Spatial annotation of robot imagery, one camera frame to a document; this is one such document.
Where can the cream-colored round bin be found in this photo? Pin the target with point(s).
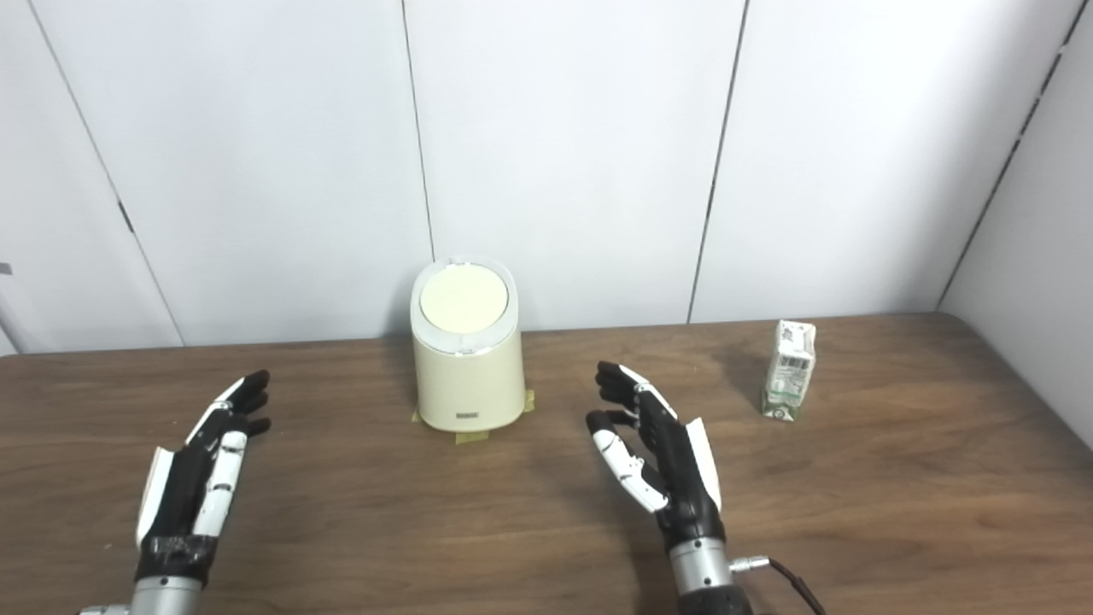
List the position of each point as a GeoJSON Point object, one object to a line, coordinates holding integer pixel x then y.
{"type": "Point", "coordinates": [468, 384]}

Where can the white green milk carton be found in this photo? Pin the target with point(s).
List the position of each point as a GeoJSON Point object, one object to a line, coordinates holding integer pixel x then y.
{"type": "Point", "coordinates": [790, 371]}

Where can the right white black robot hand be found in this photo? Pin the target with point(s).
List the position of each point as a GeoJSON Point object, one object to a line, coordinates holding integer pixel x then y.
{"type": "Point", "coordinates": [679, 478]}

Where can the cream round bin lid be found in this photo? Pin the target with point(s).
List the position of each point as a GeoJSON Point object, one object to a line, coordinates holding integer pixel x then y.
{"type": "Point", "coordinates": [464, 299]}

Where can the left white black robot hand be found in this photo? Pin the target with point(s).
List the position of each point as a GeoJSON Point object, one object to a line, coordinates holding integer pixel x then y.
{"type": "Point", "coordinates": [184, 495]}

